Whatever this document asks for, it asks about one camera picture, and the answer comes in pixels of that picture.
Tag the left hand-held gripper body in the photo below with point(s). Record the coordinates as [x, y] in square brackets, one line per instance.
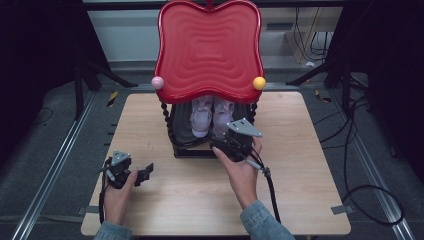
[118, 170]

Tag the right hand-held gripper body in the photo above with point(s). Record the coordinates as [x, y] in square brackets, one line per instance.
[241, 146]

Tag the purple child sandal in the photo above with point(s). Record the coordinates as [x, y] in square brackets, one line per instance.
[222, 115]
[201, 116]

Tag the red and black shoe rack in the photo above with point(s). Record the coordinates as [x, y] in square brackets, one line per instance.
[210, 50]

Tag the person's right hand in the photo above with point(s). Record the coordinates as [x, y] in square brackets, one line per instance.
[245, 180]

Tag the person's left hand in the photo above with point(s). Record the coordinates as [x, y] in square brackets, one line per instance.
[116, 205]

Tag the grey tape piece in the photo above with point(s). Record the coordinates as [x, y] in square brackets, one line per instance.
[342, 209]
[90, 209]

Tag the yellow and black floor tape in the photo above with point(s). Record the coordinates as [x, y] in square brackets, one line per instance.
[112, 98]
[322, 96]

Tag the black metal stand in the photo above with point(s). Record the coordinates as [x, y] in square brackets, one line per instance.
[79, 90]
[346, 83]

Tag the dark curtain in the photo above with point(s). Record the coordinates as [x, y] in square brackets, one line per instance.
[33, 50]
[393, 66]

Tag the metal floor rail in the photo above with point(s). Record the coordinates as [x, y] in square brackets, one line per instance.
[376, 186]
[50, 176]

